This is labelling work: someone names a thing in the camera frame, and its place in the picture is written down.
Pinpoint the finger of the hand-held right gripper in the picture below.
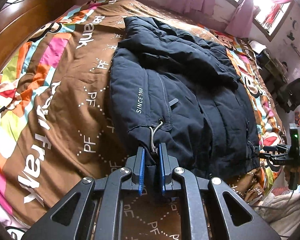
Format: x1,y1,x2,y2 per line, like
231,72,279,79
259,152,292,165
262,144,290,153

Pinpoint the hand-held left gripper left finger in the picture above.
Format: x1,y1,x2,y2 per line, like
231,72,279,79
22,146,147,240

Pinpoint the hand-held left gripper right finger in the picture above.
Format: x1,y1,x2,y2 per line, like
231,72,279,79
158,142,282,240

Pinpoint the dark navy padded jacket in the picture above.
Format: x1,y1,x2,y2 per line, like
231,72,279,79
107,16,261,202

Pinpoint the white fluffy garment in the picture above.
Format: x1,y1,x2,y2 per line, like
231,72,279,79
251,187,300,238

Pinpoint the black office chair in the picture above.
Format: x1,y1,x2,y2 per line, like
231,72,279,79
276,78,300,113

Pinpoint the cluttered dark desk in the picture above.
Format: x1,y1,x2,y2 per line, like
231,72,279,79
259,50,289,93

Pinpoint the white bag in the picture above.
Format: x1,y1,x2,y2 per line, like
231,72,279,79
250,40,267,52

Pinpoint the brown printed blanket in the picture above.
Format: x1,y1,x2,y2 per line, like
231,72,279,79
0,0,287,240

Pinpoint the window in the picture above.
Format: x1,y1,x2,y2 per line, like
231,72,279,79
210,0,295,42

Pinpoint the wooden headboard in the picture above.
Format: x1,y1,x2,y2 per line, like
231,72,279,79
0,0,78,38

